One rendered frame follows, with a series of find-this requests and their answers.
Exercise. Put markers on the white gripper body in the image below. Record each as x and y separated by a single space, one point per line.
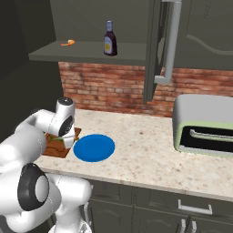
70 139

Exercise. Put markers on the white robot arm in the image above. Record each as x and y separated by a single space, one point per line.
18 151

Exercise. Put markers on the green brown fish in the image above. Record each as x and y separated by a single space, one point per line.
55 138

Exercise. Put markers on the brown wooden cutting board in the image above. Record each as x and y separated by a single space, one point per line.
56 150

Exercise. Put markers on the blue round plate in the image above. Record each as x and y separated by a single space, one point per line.
94 148

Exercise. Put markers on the open dark grey cabinet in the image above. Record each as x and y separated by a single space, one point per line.
91 53

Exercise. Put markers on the grey lower cabinet door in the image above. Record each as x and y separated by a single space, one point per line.
215 227
112 218
157 223

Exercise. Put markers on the dark condiment bottle, yellow label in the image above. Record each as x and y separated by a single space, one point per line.
110 42

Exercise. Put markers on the open grey cabinet door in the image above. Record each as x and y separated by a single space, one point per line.
151 48

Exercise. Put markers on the closed grey cabinet door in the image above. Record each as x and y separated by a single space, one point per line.
209 30

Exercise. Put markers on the narrow grey drawer front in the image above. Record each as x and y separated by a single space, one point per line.
112 192

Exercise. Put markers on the small orange curved food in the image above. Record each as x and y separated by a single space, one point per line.
68 43

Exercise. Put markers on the wide grey drawer front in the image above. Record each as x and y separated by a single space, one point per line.
157 201

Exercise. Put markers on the grey green toaster oven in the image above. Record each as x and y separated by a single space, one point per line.
200 112

